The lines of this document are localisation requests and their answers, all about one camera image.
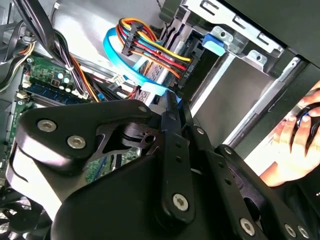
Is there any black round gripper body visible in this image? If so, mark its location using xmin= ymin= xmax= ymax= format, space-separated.
xmin=49 ymin=151 xmax=241 ymax=240

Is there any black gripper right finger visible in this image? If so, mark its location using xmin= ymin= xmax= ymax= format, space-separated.
xmin=178 ymin=100 xmax=313 ymax=240

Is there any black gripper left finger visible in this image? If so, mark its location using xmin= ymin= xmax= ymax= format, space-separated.
xmin=15 ymin=90 xmax=197 ymax=223

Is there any blue data wire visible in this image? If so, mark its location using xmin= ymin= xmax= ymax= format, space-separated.
xmin=103 ymin=26 xmax=184 ymax=107

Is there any round black tool blue ring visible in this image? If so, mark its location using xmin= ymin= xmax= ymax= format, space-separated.
xmin=291 ymin=101 xmax=320 ymax=161

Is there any hard disk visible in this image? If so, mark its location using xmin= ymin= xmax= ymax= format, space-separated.
xmin=159 ymin=22 xmax=226 ymax=89

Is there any multicolour power wire black plug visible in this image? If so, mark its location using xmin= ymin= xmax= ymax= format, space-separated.
xmin=116 ymin=16 xmax=196 ymax=81

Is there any person's bare hand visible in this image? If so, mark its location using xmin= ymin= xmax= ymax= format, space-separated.
xmin=259 ymin=81 xmax=320 ymax=188

